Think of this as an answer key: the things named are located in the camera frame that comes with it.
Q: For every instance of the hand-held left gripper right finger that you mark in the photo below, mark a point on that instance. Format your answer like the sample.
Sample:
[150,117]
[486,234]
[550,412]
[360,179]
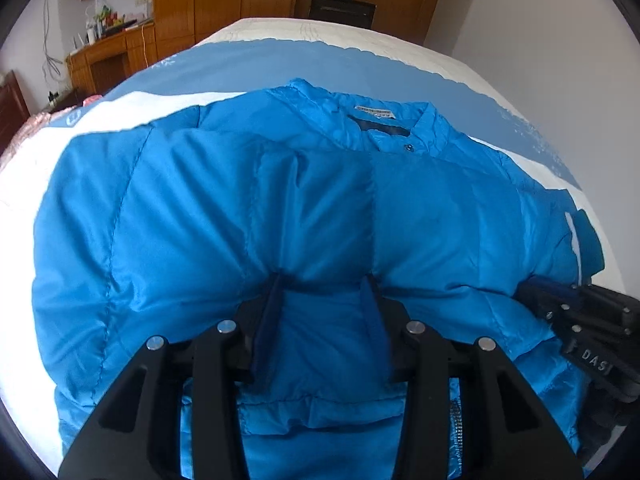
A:
[372,320]

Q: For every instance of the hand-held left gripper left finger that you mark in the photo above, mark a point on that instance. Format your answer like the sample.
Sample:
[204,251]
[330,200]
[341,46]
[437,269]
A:
[265,320]

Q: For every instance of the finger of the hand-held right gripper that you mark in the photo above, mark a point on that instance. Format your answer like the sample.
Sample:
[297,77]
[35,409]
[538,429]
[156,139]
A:
[545,292]

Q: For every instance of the blue down jacket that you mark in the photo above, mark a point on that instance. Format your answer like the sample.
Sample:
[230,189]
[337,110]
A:
[175,220]

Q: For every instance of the bed with blue-white bedspread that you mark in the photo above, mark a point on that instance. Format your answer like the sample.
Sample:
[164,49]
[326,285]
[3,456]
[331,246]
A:
[325,62]

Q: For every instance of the wooden desk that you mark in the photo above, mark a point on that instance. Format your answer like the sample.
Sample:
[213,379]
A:
[110,57]

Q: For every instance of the black box appliance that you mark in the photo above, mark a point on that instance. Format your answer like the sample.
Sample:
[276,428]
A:
[340,10]

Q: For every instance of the dark brown headboard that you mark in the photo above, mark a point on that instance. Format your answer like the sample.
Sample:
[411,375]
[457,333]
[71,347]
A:
[12,110]

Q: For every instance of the colourful toys on desk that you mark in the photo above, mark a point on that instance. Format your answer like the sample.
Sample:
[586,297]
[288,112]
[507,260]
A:
[110,19]

